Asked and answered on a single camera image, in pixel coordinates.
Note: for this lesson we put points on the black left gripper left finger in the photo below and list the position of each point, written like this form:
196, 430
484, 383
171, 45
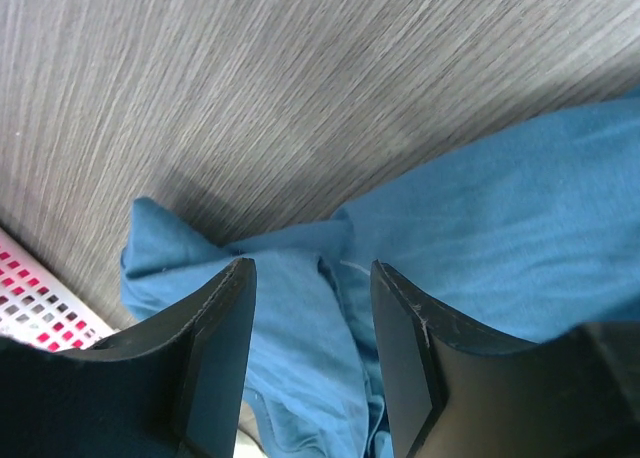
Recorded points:
169, 386

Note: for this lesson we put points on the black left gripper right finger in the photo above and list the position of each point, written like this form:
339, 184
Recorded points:
455, 387

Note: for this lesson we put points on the white plastic basket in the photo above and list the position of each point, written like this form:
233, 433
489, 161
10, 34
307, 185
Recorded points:
40, 303

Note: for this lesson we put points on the dark teal blue t-shirt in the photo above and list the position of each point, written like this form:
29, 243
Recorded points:
530, 231

